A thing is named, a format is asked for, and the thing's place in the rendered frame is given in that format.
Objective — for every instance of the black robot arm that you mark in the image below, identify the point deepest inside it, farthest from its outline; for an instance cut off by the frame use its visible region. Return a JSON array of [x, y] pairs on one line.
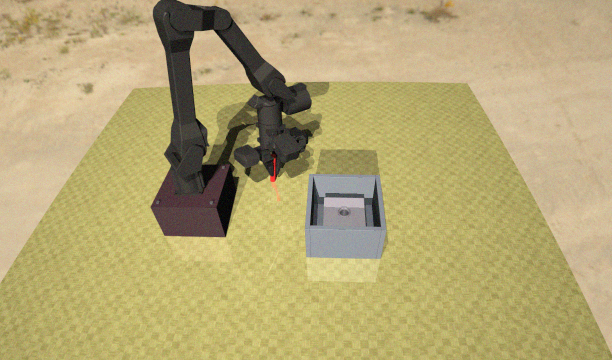
[[176, 23]]

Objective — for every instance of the red peg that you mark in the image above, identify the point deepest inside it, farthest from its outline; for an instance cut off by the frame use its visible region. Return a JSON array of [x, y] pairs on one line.
[[273, 178]]

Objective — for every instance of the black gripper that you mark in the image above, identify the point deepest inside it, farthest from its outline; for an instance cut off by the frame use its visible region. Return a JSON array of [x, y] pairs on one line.
[[248, 156]]

